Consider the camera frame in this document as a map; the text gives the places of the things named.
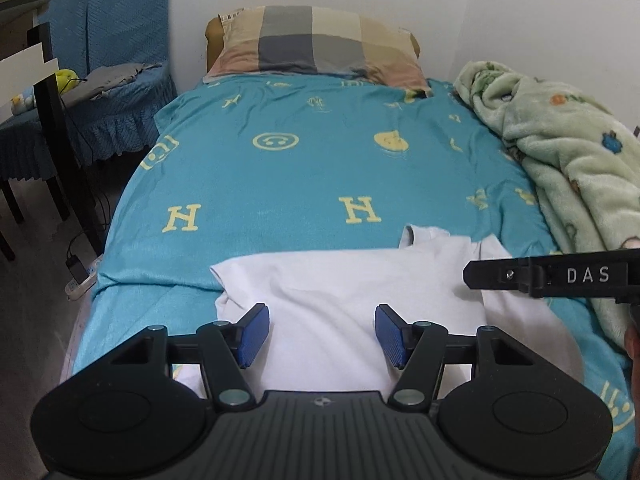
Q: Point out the bed with teal printed sheet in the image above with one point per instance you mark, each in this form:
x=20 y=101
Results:
x=300 y=175

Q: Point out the white power strip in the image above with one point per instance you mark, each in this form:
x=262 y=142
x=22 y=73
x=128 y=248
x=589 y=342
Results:
x=75 y=291

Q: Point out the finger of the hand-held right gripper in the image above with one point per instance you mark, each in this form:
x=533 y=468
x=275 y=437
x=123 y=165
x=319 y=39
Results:
x=490 y=275

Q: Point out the table with black legs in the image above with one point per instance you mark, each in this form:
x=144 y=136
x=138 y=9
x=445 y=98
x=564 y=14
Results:
x=67 y=160

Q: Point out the green fleece blanket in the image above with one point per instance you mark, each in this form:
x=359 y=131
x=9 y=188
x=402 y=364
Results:
x=565 y=160

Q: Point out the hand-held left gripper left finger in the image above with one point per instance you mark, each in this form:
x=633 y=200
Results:
x=255 y=334

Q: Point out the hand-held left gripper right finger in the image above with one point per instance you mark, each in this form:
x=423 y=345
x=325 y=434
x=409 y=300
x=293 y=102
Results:
x=392 y=336

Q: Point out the black charger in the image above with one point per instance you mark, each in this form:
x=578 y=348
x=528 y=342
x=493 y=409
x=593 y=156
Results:
x=77 y=269

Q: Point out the plaid pillow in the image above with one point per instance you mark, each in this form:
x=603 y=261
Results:
x=310 y=35

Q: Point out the white printed t-shirt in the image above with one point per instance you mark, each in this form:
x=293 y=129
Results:
x=325 y=290

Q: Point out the person's right hand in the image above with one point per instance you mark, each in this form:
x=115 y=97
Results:
x=634 y=342

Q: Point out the brown pillow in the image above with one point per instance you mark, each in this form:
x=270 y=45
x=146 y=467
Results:
x=214 y=42

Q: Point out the grey cloth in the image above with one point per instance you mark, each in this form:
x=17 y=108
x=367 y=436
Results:
x=110 y=80

